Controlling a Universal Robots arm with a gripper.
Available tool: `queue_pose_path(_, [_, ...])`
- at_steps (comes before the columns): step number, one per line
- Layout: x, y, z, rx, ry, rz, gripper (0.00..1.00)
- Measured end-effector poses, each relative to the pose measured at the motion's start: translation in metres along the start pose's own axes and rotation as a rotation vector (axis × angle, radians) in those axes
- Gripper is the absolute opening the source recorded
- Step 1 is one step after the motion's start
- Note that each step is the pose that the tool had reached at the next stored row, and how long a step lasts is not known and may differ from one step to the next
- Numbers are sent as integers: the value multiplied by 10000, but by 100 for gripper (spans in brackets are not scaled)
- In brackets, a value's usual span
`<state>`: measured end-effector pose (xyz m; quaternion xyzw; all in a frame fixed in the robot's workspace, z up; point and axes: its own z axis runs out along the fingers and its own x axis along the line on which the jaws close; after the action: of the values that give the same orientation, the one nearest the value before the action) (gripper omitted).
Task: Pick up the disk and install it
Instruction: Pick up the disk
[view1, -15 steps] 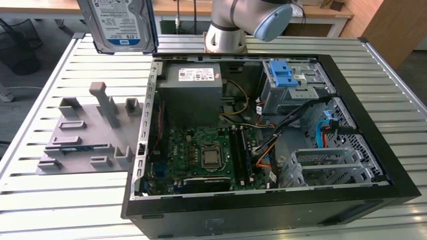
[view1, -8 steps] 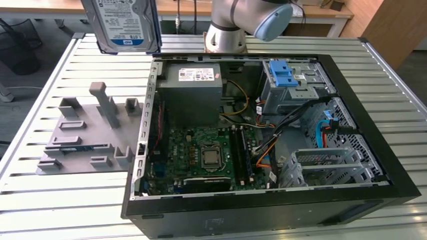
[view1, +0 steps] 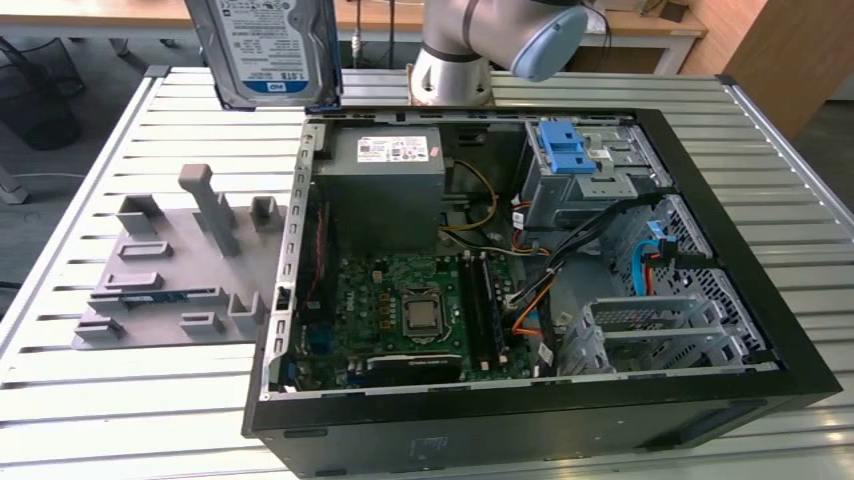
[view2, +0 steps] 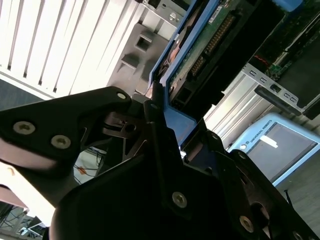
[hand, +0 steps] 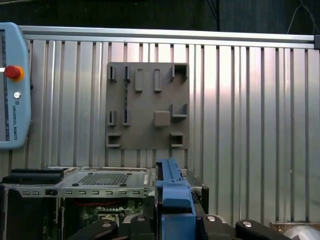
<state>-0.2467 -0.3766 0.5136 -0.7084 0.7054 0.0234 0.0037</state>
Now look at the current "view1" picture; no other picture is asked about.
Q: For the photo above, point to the wooden desk white frame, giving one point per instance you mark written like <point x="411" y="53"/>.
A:
<point x="100" y="20"/>
<point x="640" y="25"/>

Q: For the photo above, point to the grey parts rack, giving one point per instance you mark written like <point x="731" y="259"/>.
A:
<point x="180" y="280"/>

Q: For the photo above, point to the black PC case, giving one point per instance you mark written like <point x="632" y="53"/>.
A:
<point x="467" y="435"/>

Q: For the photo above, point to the grey power supply unit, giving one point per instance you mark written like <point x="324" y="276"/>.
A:
<point x="380" y="210"/>

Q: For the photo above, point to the metal optical drive cage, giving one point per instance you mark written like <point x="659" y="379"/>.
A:
<point x="567" y="200"/>

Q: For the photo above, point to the wooden cabinet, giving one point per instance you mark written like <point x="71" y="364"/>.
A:
<point x="787" y="60"/>

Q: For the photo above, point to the silver CPU in socket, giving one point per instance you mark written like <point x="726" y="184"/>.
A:
<point x="421" y="315"/>

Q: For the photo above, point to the grey metal foot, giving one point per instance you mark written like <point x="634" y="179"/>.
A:
<point x="13" y="192"/>

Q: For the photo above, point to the hard disk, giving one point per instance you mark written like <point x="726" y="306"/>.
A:
<point x="267" y="50"/>

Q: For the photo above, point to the RAM stick with blue label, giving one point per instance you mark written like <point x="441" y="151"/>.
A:
<point x="149" y="299"/>

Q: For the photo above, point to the metal disk bay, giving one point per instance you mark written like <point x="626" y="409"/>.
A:
<point x="667" y="334"/>

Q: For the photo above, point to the green motherboard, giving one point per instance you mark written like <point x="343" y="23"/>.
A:
<point x="363" y="300"/>

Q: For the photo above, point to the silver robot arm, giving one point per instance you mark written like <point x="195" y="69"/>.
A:
<point x="453" y="75"/>

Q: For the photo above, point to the black graphics card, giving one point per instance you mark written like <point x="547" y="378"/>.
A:
<point x="413" y="370"/>

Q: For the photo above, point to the blue plastic drive latch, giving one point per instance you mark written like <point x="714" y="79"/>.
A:
<point x="563" y="150"/>

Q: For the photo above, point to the black RAM slot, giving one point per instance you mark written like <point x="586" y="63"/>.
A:
<point x="474" y="310"/>

